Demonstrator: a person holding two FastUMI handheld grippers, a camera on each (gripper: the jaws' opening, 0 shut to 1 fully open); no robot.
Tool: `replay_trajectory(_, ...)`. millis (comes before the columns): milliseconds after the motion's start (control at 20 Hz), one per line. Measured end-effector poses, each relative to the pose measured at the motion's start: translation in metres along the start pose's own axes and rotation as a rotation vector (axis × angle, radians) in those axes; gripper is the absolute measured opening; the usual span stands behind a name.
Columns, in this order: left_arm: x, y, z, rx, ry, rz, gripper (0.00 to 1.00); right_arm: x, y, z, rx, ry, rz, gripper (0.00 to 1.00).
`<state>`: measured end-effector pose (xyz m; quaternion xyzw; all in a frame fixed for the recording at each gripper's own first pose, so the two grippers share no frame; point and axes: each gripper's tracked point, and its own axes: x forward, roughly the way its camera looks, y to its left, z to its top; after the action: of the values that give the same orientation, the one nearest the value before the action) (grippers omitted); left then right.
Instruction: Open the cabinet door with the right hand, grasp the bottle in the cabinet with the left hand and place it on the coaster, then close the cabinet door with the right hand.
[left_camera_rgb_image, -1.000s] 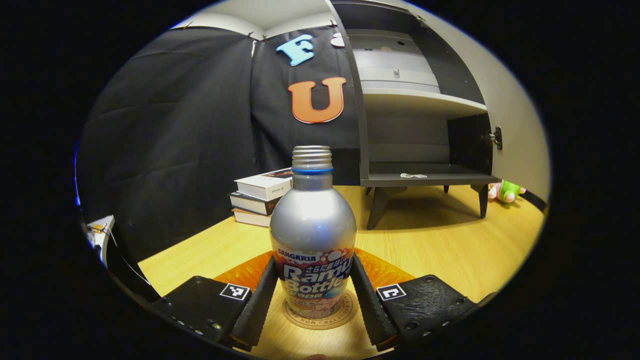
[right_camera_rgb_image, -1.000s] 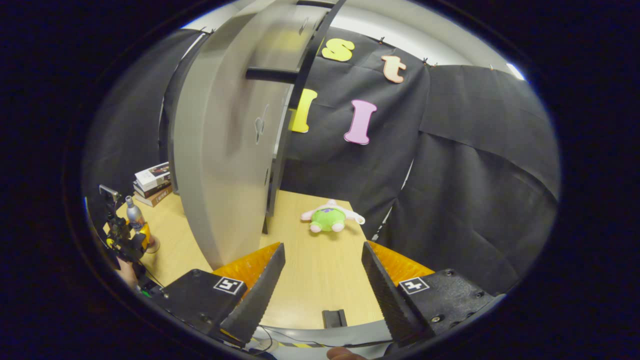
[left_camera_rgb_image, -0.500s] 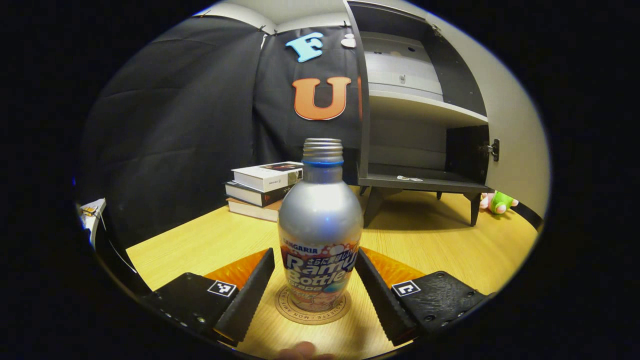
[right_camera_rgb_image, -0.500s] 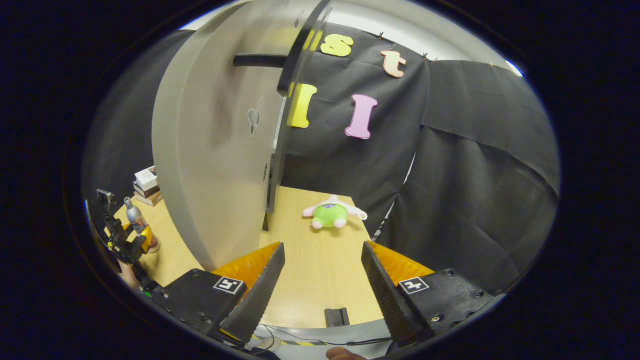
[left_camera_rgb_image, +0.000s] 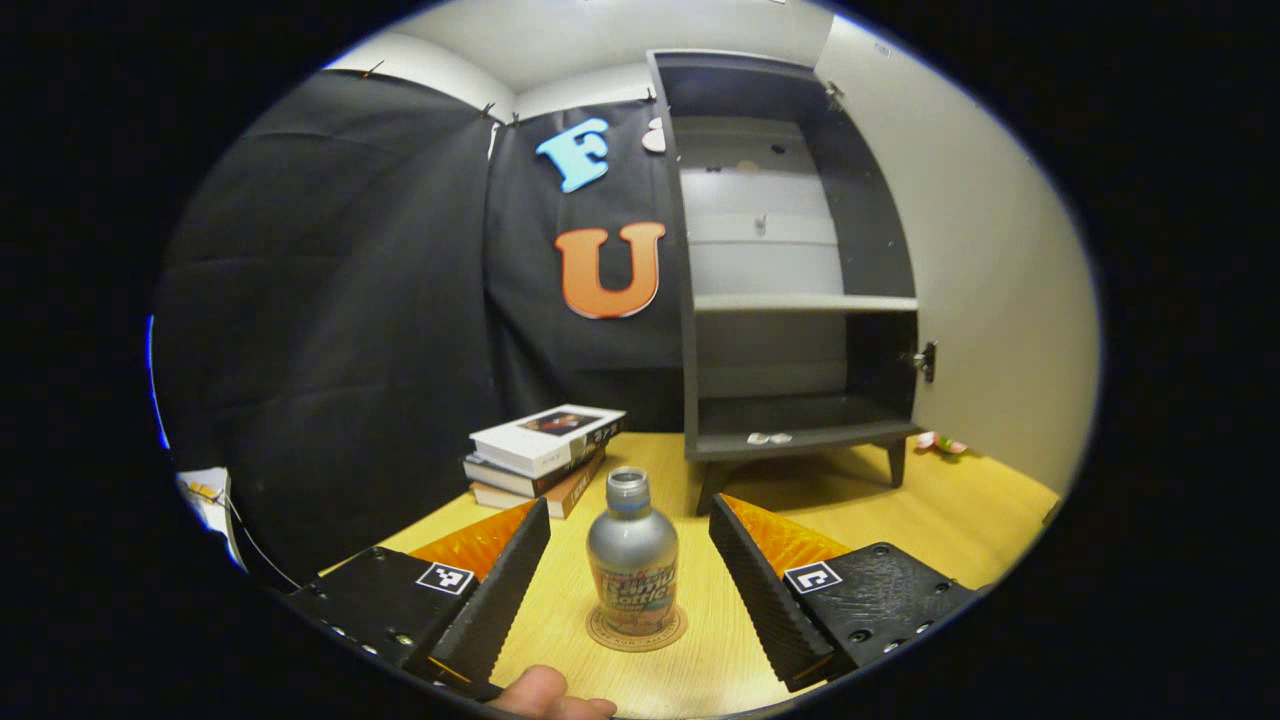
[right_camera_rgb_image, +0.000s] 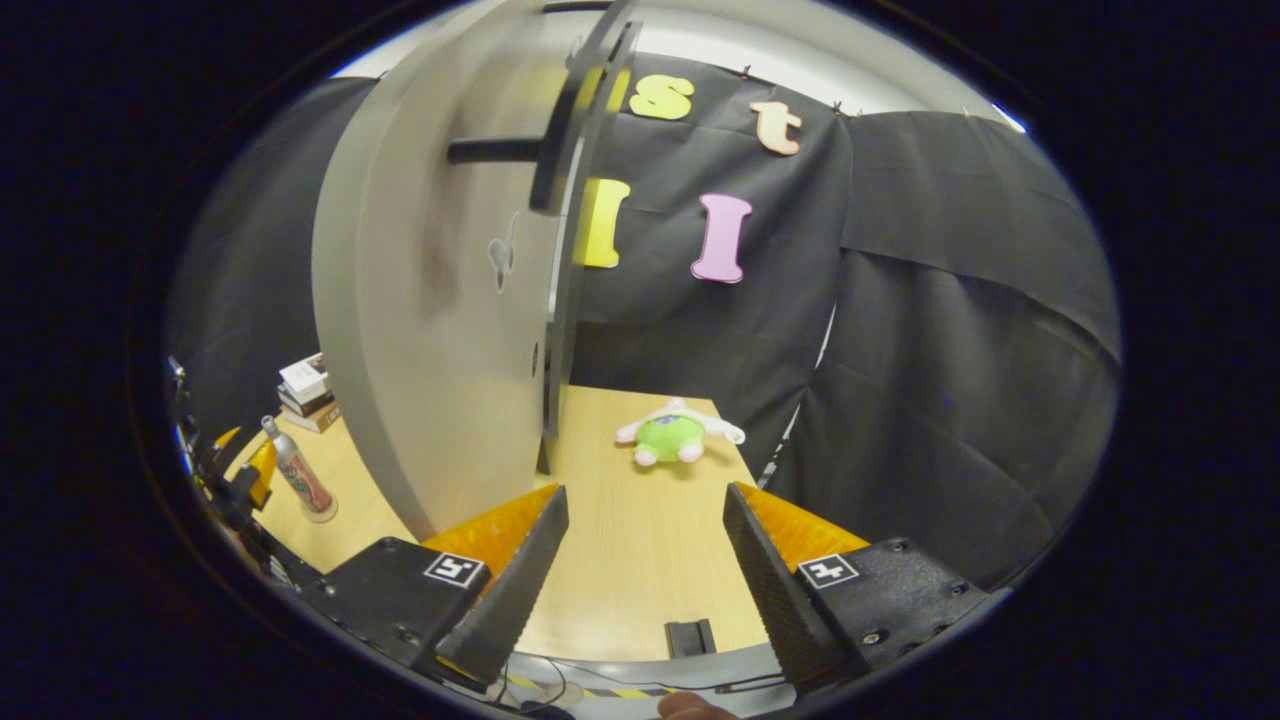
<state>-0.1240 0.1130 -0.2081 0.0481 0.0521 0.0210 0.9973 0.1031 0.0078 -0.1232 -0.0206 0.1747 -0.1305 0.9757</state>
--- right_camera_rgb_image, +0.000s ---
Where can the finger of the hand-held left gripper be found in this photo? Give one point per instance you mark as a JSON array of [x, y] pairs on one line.
[[263, 470], [228, 438]]

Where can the small black bracket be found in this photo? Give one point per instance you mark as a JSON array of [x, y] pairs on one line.
[[690, 637]]

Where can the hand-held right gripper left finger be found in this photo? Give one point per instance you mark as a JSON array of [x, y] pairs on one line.
[[510, 600]]

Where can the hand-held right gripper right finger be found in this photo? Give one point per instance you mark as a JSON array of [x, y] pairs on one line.
[[775, 600]]

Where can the silver bottle with colourful label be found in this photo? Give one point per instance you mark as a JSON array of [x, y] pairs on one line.
[[300, 475]]

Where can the small ceiling light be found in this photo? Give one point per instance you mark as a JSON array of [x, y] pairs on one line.
[[1010, 118]]

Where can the dark book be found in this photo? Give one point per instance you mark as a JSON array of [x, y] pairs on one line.
[[310, 405]]

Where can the tan book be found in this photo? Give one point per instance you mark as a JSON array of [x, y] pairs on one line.
[[318, 420]]

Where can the grey cabinet door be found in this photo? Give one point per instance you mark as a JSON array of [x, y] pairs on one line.
[[420, 350]]

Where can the black backdrop cloth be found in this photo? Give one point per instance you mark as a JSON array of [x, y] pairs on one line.
[[950, 350]]

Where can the green and white plush toy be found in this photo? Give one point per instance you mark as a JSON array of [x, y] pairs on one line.
[[670, 438]]

